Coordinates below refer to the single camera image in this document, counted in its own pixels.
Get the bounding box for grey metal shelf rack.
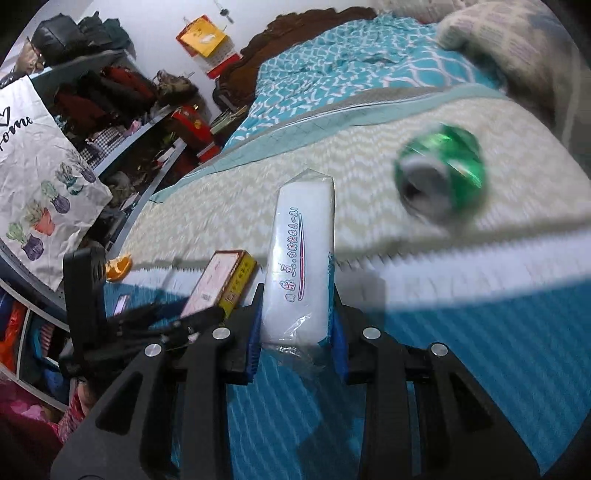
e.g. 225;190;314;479
0;46;190;324

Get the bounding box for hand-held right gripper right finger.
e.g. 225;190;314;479
330;281;541;480

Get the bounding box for red gift box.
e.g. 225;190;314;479
172;105;220;162

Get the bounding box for teal patterned duvet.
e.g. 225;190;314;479
224;14;504;148

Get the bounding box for carved wooden headboard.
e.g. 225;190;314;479
215;7;377;112

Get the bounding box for brown yellow small box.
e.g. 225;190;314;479
179;250;257;319

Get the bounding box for white cactus print cloth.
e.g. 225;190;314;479
0;76;114;291

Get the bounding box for red yellow wall calendar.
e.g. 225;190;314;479
175;16;243;79

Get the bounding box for pile of black bags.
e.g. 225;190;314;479
32;14;134;65

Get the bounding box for pink floral cloth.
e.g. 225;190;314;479
0;381;63;462

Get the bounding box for camouflage bag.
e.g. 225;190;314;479
154;70;200;106

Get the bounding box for row of dark red clothes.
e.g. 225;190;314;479
53;65;158;125

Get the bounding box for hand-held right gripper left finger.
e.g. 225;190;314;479
51;281;264;480

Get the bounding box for green drink can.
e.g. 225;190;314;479
394;124;488;227

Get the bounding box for blue grid blanket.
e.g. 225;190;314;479
106;272;591;480

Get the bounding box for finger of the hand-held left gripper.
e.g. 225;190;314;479
152;308;225;344
108;302;185;333

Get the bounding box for orange peel piece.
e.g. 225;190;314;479
105;254;133;282

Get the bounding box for beige zigzag mat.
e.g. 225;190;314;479
124;85;578;287

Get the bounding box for patterned white pillow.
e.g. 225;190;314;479
436;0;573;125

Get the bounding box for white tissue pack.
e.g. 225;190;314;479
260;170;337;358

